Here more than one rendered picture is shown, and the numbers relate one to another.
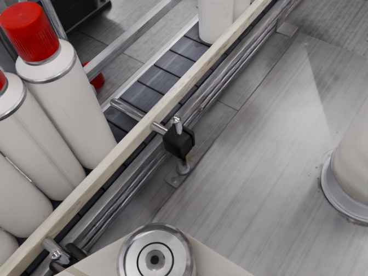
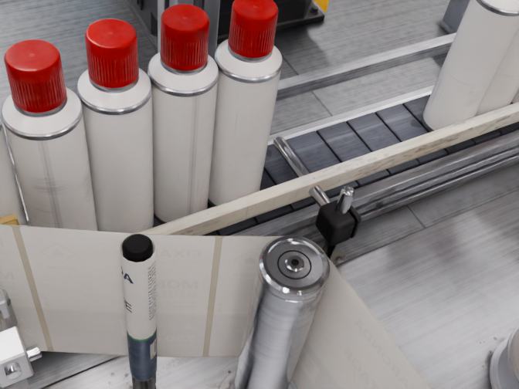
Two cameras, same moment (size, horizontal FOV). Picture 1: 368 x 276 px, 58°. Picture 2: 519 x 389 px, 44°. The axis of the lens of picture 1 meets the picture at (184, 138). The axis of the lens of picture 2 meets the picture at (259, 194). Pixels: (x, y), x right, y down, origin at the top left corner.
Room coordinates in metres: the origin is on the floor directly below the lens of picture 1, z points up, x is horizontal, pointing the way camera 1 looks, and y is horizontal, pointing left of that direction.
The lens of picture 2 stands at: (-0.16, 0.01, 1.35)
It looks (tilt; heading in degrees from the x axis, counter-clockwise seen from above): 49 degrees down; 11
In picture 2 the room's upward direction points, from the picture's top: 10 degrees clockwise
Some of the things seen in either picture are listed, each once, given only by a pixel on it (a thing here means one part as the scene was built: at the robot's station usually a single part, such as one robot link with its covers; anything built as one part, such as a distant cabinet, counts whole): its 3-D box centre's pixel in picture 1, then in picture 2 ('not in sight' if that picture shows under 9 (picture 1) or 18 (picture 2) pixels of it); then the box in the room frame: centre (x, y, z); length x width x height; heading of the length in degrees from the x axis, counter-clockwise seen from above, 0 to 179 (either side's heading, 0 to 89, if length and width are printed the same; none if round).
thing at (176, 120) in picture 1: (180, 146); (335, 231); (0.21, 0.01, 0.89); 0.03 x 0.03 x 0.12; 47
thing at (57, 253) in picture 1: (68, 257); not in sight; (0.10, 0.13, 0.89); 0.06 x 0.03 x 0.12; 47
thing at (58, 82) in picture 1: (69, 101); (242, 113); (0.23, 0.11, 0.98); 0.05 x 0.05 x 0.20
